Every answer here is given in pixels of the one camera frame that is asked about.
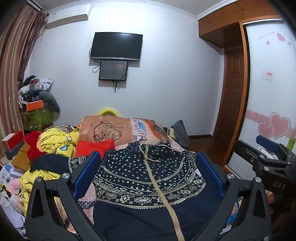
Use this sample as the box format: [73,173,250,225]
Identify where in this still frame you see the wall-mounted black television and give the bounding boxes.
[90,32,143,62]

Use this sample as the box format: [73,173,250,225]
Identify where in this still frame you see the brown cardboard box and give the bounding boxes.
[11,142,32,172]

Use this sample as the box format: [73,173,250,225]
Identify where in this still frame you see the white heart-sticker wardrobe door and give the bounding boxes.
[228,15,296,173]

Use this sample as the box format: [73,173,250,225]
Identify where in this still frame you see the green storage box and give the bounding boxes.
[21,102,53,131]

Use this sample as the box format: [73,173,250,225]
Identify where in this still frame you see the navy patterned hoodie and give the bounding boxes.
[30,140,232,241]

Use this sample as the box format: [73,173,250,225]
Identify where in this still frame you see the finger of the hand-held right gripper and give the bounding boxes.
[232,140,289,173]
[255,135,290,154]

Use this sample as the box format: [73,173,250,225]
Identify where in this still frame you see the yellow chair back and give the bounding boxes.
[98,107,120,116]

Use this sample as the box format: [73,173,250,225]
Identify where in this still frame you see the white plastic bag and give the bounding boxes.
[0,185,28,235]

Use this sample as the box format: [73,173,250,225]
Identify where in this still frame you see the printed bed blanket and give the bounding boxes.
[46,115,201,234]

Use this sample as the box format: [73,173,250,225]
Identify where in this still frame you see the small black wall monitor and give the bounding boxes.
[99,60,129,81]

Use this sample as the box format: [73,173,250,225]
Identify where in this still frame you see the brown striped curtain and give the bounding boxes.
[0,0,48,139]

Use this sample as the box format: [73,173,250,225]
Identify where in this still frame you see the red box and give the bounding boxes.
[2,130,25,151]

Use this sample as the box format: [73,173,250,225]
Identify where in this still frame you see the yellow cartoon print pajamas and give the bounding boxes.
[20,127,80,217]

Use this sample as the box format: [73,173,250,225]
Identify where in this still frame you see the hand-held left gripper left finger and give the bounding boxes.
[24,151,109,241]

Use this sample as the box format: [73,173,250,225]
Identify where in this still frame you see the white air conditioner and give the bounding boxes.
[45,5,93,30]

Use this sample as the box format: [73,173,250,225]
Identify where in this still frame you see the red fluffy garment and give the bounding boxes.
[24,131,47,162]

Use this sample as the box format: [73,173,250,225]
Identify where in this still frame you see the brown wooden door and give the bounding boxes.
[212,45,246,140]

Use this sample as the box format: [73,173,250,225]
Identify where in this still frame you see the dark blue bag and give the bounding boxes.
[168,120,190,150]

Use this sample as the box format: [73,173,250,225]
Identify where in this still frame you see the pile of mixed clothes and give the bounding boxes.
[18,75,55,110]

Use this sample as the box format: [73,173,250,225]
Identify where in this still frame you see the wooden overhead cabinet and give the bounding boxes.
[198,0,281,49]

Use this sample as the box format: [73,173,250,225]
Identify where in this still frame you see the orange box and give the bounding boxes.
[26,100,44,112]

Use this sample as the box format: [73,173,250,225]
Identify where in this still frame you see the stack of papers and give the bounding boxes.
[0,160,26,186]

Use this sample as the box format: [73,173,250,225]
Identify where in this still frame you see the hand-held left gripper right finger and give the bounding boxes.
[185,151,272,241]

